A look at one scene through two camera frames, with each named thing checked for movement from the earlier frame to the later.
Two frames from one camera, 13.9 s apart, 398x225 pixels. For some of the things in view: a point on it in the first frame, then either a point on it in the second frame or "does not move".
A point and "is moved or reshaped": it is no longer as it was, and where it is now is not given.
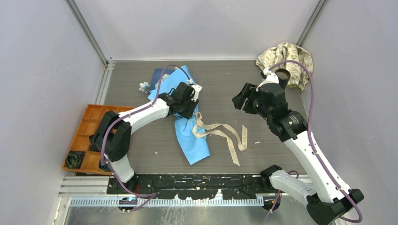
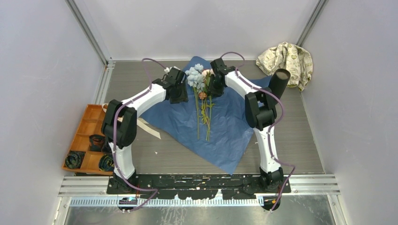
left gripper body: (188, 107) → (180, 94)
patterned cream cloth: (299, 75) does not move
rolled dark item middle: (96, 141) does not move
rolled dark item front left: (74, 159) does not move
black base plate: (198, 186) does not move
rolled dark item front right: (104, 168) does not move
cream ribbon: (201, 130) → (141, 122)
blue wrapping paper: (164, 80) is moved or reshaped
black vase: (283, 75) does not move
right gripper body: (254, 103) → (215, 88)
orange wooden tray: (93, 115) does not move
